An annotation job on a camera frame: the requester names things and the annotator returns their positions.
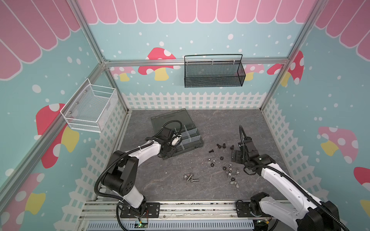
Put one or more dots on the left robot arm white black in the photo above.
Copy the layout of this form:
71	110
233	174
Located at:
117	181

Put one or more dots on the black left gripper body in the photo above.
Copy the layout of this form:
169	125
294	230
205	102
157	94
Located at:
170	150

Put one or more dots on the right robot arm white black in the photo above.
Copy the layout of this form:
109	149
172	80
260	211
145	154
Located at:
306	211

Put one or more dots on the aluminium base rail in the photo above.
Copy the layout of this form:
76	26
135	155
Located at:
209	215

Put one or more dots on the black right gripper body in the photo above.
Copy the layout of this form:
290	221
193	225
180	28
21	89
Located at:
239	156

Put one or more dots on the green plastic compartment organizer box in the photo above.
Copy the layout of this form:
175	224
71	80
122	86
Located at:
181	122

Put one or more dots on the black wire mesh basket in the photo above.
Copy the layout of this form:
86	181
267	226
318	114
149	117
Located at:
213	70

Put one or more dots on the white wire mesh basket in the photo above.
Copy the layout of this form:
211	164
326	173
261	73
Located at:
90	107

